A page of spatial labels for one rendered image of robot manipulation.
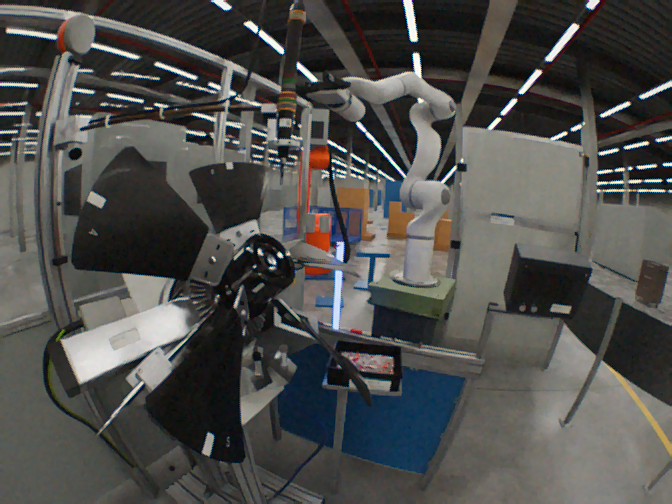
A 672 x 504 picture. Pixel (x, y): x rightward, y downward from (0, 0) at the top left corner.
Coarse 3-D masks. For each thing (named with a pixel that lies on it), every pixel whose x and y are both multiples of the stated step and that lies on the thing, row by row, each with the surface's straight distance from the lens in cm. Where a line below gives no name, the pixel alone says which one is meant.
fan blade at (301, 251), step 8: (296, 248) 81; (304, 248) 82; (296, 256) 71; (304, 256) 72; (312, 256) 74; (320, 256) 77; (328, 256) 82; (304, 264) 63; (312, 264) 66; (320, 264) 68; (328, 264) 72; (336, 264) 75; (344, 264) 81; (352, 272) 77
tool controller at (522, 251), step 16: (512, 256) 93; (528, 256) 84; (544, 256) 87; (560, 256) 91; (576, 256) 96; (512, 272) 90; (528, 272) 84; (544, 272) 86; (560, 272) 88; (576, 272) 90; (512, 288) 87; (528, 288) 87; (544, 288) 89; (560, 288) 91; (576, 288) 93; (512, 304) 90; (528, 304) 91; (544, 304) 92; (560, 304) 94; (576, 304) 96
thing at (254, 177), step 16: (192, 176) 76; (208, 176) 74; (224, 176) 73; (240, 176) 73; (256, 176) 74; (208, 192) 71; (224, 192) 69; (240, 192) 68; (256, 192) 68; (208, 208) 67; (224, 208) 66; (240, 208) 64; (256, 208) 64; (224, 224) 62
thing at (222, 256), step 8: (208, 240) 51; (216, 240) 52; (224, 240) 52; (208, 248) 52; (224, 248) 52; (232, 248) 53; (200, 256) 52; (208, 256) 52; (216, 256) 52; (224, 256) 53; (200, 264) 52; (208, 264) 52; (216, 264) 53; (224, 264) 53; (192, 272) 52; (200, 272) 53; (208, 272) 53; (216, 272) 53; (200, 280) 53; (208, 280) 54; (216, 280) 54
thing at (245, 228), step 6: (246, 222) 62; (252, 222) 62; (234, 228) 62; (240, 228) 61; (246, 228) 61; (252, 228) 60; (258, 228) 60; (222, 234) 62; (228, 234) 62; (234, 234) 61; (246, 234) 60; (252, 234) 60; (234, 240) 60; (240, 240) 60
